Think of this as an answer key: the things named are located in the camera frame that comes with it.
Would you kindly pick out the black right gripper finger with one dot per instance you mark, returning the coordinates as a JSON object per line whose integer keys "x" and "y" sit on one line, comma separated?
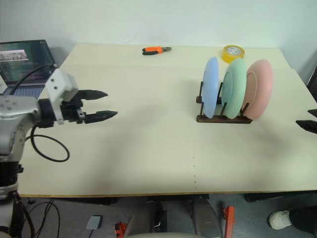
{"x": 314, "y": 112}
{"x": 309, "y": 126}

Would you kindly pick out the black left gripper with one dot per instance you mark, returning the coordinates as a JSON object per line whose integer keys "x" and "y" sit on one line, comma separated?
{"x": 71, "y": 111}

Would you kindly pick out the pink plate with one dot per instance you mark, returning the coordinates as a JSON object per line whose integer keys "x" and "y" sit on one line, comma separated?
{"x": 262, "y": 89}

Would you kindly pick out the green plate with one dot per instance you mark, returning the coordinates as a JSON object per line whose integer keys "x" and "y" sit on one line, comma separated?
{"x": 232, "y": 89}

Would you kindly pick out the brown wooden dish rack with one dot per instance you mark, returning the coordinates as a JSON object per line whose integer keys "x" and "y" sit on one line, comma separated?
{"x": 223, "y": 120}

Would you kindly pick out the blue plate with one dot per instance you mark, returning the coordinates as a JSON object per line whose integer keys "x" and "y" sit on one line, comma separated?
{"x": 210, "y": 86}

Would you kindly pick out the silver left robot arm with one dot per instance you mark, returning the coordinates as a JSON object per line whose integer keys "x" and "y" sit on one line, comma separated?
{"x": 15, "y": 119}

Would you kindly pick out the orange black pliers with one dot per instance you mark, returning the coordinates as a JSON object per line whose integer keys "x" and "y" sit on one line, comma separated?
{"x": 154, "y": 50}

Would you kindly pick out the open laptop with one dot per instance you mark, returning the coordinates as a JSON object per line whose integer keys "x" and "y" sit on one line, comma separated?
{"x": 29, "y": 59}

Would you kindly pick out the dark trouser leg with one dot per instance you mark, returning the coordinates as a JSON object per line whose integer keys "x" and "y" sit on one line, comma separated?
{"x": 304, "y": 220}

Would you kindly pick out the white sneaker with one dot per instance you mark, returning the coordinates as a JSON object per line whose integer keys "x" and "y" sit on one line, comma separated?
{"x": 280, "y": 219}

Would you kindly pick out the yellow tape roll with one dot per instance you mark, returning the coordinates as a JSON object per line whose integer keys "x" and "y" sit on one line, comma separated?
{"x": 226, "y": 57}

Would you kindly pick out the grey foot pedal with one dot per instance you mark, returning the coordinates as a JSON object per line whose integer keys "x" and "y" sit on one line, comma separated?
{"x": 94, "y": 222}

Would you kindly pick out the dark rounded robot leg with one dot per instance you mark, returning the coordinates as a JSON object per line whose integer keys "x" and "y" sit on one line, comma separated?
{"x": 154, "y": 215}

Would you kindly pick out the small red black device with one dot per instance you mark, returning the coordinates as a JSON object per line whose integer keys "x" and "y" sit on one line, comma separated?
{"x": 120, "y": 229}

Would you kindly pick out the grey rounded robot leg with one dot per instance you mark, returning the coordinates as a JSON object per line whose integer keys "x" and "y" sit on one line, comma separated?
{"x": 206, "y": 218}

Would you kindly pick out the black table frame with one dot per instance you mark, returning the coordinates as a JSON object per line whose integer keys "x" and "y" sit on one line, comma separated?
{"x": 272, "y": 197}

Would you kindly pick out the orange metal bracket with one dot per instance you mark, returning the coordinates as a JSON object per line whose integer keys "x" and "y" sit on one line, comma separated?
{"x": 229, "y": 220}

